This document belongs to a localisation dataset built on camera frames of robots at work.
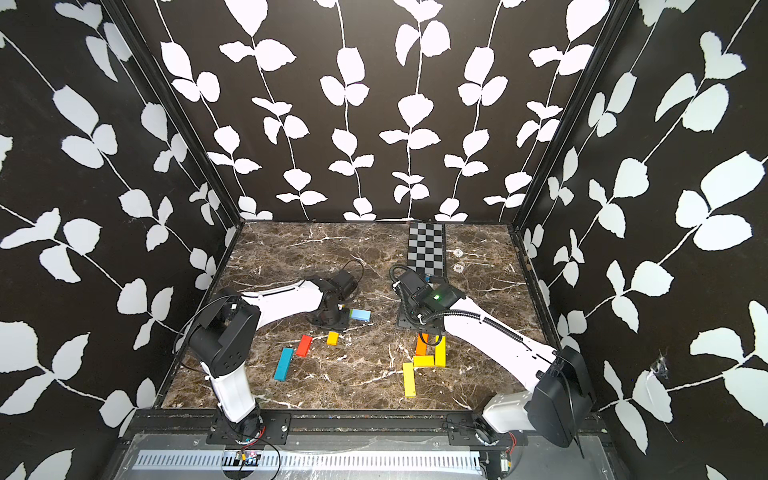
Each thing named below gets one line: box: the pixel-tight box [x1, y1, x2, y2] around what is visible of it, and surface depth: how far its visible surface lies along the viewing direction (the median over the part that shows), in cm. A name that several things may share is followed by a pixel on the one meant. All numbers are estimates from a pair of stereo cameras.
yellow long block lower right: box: [403, 362, 417, 398], surface depth 83 cm
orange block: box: [416, 332, 429, 357], surface depth 89 cm
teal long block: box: [274, 347, 294, 382], surface depth 85 cm
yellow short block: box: [413, 355, 435, 367], surface depth 87 cm
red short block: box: [296, 334, 313, 357], surface depth 90 cm
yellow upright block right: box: [435, 335, 447, 367], surface depth 88 cm
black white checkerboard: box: [407, 222, 445, 277], surface depth 113 cm
